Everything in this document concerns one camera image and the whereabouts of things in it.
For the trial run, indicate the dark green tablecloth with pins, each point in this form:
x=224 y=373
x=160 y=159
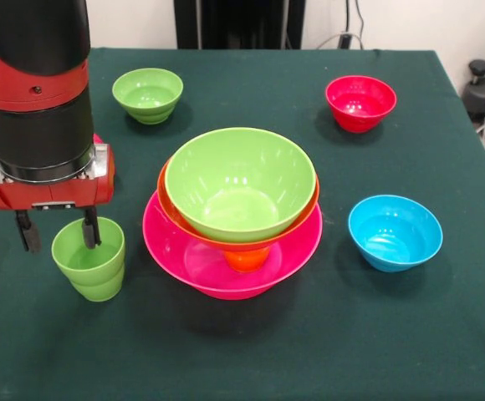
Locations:
x=242 y=342

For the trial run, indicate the small green bowl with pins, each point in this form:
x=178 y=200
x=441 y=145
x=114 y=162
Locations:
x=147 y=94

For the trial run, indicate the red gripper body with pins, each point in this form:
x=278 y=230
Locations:
x=58 y=192

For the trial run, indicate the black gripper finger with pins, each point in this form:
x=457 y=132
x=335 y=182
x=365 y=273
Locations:
x=91 y=227
x=29 y=231

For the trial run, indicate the small blue bowl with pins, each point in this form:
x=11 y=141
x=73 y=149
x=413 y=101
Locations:
x=393 y=238

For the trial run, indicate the large orange bowl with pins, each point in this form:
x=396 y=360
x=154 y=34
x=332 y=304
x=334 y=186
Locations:
x=171 y=209

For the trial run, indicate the small red bowl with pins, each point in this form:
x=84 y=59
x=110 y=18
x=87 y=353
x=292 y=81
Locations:
x=359 y=102

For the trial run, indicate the black power plug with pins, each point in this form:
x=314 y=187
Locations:
x=345 y=41

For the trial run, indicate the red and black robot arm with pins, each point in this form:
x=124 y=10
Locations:
x=33 y=83

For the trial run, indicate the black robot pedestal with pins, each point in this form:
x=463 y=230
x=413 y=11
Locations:
x=242 y=21

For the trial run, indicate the orange cup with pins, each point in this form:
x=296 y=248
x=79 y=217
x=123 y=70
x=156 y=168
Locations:
x=246 y=261

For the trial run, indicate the green cup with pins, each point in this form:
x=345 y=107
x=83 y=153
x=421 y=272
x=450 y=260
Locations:
x=88 y=267

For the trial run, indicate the large green bowl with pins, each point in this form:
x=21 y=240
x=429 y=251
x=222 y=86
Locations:
x=238 y=184

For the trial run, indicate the large pink bowl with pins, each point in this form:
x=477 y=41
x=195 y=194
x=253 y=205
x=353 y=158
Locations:
x=163 y=246

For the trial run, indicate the red cup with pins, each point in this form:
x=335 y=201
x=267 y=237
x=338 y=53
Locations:
x=98 y=139

